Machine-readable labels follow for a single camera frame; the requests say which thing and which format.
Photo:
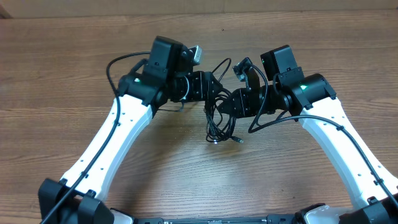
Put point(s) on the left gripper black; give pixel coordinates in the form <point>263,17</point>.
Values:
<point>203,89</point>

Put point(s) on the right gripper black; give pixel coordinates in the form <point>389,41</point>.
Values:
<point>240,98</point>

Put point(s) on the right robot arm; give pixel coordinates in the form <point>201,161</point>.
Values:
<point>280,87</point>

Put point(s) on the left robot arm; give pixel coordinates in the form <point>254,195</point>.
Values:
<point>165,73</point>

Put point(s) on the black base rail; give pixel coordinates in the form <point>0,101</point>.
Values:
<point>268,219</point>

